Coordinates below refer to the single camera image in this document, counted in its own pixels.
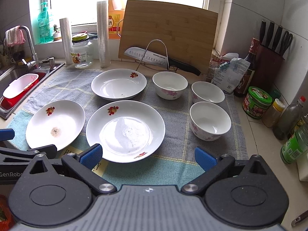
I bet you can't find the white plate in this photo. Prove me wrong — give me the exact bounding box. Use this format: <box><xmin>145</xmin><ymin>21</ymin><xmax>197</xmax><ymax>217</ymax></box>
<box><xmin>26</xmin><ymin>100</ymin><xmax>85</xmax><ymax>151</ymax></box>
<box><xmin>91</xmin><ymin>69</ymin><xmax>147</xmax><ymax>101</ymax></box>
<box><xmin>86</xmin><ymin>100</ymin><xmax>166</xmax><ymax>163</ymax></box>

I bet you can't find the white floral bowl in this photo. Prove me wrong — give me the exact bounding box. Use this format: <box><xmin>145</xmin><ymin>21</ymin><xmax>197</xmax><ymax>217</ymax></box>
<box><xmin>191</xmin><ymin>81</ymin><xmax>225</xmax><ymax>104</ymax></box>
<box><xmin>152</xmin><ymin>71</ymin><xmax>188</xmax><ymax>100</ymax></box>
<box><xmin>189</xmin><ymin>102</ymin><xmax>232</xmax><ymax>141</ymax></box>

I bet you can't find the white plate back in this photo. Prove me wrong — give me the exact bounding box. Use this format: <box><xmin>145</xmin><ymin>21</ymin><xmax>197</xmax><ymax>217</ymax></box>
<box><xmin>91</xmin><ymin>69</ymin><xmax>147</xmax><ymax>101</ymax></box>

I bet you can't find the chrome kitchen faucet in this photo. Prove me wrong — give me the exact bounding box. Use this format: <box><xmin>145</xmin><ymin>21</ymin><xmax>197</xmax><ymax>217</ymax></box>
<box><xmin>4</xmin><ymin>25</ymin><xmax>40</xmax><ymax>71</ymax></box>

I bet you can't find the santoku kitchen knife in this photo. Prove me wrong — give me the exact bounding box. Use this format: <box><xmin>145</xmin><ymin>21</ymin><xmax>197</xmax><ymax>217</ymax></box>
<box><xmin>124</xmin><ymin>47</ymin><xmax>201</xmax><ymax>76</ymax></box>

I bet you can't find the red washing basin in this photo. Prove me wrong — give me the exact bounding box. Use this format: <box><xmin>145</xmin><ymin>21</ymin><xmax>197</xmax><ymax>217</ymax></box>
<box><xmin>1</xmin><ymin>69</ymin><xmax>46</xmax><ymax>110</ymax></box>

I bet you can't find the white colander basket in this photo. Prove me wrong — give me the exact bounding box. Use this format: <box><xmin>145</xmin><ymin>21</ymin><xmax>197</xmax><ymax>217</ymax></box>
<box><xmin>3</xmin><ymin>74</ymin><xmax>39</xmax><ymax>99</ymax></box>

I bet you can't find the grey blue checked towel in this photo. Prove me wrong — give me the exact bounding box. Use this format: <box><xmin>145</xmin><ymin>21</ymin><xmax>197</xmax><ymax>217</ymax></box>
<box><xmin>8</xmin><ymin>69</ymin><xmax>248</xmax><ymax>187</ymax></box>

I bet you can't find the stainless steel sink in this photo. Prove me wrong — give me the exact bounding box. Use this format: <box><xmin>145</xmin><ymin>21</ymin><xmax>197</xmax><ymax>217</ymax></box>
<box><xmin>1</xmin><ymin>62</ymin><xmax>64</xmax><ymax>120</ymax></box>

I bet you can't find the green lid sauce jar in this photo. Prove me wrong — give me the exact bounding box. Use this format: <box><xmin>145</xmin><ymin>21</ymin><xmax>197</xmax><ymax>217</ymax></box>
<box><xmin>242</xmin><ymin>86</ymin><xmax>273</xmax><ymax>119</ymax></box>

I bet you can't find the yellow lid spice jar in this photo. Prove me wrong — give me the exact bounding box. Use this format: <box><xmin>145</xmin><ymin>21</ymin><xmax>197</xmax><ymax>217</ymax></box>
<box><xmin>262</xmin><ymin>99</ymin><xmax>285</xmax><ymax>128</ymax></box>

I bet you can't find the sink soap dispenser pump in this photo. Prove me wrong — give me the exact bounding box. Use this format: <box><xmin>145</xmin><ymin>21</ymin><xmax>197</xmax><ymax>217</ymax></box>
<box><xmin>42</xmin><ymin>57</ymin><xmax>56</xmax><ymax>71</ymax></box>

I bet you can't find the white plastic food bag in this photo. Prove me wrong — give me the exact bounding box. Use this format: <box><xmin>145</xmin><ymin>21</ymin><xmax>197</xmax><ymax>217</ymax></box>
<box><xmin>211</xmin><ymin>53</ymin><xmax>251</xmax><ymax>94</ymax></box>

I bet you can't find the green label bottle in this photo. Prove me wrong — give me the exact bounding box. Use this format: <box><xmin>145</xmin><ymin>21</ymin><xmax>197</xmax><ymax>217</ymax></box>
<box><xmin>280</xmin><ymin>125</ymin><xmax>308</xmax><ymax>164</ymax></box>

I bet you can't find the pink dish cloth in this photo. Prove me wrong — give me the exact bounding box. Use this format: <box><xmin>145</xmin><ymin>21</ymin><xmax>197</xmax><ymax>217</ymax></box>
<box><xmin>5</xmin><ymin>26</ymin><xmax>25</xmax><ymax>47</ymax></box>

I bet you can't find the dark soy sauce bottle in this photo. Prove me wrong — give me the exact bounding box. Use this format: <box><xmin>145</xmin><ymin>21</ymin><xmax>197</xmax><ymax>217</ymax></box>
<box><xmin>233</xmin><ymin>38</ymin><xmax>259</xmax><ymax>97</ymax></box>

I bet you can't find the glass jar yellow lid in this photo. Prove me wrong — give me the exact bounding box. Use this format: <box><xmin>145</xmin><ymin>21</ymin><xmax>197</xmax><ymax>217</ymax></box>
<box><xmin>70</xmin><ymin>32</ymin><xmax>93</xmax><ymax>68</ymax></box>

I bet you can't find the short plastic bag roll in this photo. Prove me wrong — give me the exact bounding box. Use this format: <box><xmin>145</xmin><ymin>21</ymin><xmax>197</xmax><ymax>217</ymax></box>
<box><xmin>59</xmin><ymin>18</ymin><xmax>73</xmax><ymax>65</ymax></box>

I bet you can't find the green dish soap bottle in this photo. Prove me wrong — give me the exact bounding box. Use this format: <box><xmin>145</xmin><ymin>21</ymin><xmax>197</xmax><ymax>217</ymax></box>
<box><xmin>38</xmin><ymin>2</ymin><xmax>53</xmax><ymax>43</ymax></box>

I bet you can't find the bamboo cutting board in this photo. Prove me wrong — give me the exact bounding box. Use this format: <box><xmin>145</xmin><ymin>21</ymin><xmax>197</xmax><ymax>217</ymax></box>
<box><xmin>118</xmin><ymin>0</ymin><xmax>218</xmax><ymax>74</ymax></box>

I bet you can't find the dark red knife block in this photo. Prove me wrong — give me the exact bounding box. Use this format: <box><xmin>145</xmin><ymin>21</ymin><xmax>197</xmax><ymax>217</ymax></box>
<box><xmin>250</xmin><ymin>21</ymin><xmax>293</xmax><ymax>92</ymax></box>

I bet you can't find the tall plastic cup stack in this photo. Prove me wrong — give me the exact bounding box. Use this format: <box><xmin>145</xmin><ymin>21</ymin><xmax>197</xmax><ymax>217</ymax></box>
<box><xmin>97</xmin><ymin>0</ymin><xmax>111</xmax><ymax>68</ymax></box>

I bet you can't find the orange cooking wine jug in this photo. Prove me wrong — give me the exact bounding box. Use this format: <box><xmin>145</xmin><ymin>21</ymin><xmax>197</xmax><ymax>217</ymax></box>
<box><xmin>107</xmin><ymin>0</ymin><xmax>125</xmax><ymax>39</ymax></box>

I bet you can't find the wire board stand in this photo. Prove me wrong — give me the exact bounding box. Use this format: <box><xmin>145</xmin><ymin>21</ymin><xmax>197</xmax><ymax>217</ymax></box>
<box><xmin>136</xmin><ymin>39</ymin><xmax>178</xmax><ymax>73</ymax></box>

